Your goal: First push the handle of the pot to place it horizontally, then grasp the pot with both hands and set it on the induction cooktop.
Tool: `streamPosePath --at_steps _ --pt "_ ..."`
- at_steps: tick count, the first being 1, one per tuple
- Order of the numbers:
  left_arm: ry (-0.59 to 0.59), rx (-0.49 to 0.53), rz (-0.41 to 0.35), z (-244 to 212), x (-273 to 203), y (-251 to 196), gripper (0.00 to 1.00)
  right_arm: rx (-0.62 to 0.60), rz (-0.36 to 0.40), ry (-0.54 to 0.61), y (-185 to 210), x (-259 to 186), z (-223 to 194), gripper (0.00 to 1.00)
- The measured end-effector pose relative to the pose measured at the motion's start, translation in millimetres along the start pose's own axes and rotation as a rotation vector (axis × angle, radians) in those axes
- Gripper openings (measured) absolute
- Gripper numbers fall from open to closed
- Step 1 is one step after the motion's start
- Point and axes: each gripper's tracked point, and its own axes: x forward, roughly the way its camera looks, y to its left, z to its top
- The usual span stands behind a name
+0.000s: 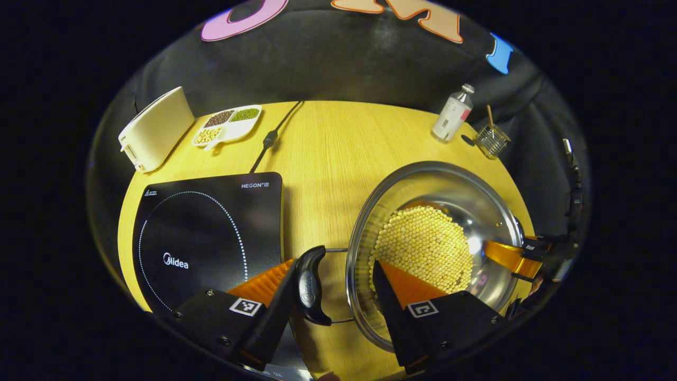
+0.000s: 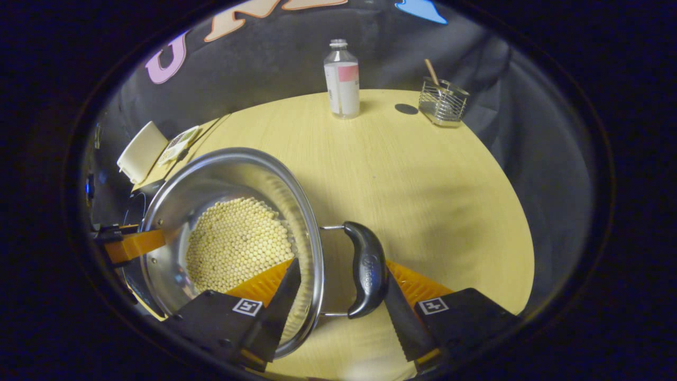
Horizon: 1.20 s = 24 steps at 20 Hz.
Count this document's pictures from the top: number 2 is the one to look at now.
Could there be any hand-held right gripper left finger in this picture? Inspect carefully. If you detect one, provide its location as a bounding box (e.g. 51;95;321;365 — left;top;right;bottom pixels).
164;258;302;373

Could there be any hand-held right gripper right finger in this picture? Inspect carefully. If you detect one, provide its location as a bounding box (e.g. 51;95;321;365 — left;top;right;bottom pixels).
382;259;522;374

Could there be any layer of yellow beans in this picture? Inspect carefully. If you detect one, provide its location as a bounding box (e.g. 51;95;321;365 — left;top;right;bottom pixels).
185;197;295;294

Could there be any steel pot with black handles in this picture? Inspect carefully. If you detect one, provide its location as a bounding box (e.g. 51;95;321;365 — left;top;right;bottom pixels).
139;147;389;360

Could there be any white toaster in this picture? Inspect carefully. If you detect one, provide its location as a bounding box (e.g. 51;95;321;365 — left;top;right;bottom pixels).
116;121;170;185

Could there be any white divided dish of beans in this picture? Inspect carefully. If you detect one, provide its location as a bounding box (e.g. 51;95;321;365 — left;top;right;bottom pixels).
157;125;202;168

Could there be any clear bottle with pink label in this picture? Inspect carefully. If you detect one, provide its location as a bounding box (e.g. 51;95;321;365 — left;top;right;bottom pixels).
323;39;361;120

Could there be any small wire mesh holder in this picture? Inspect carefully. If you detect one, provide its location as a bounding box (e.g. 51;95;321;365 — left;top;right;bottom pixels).
418;77;470;128

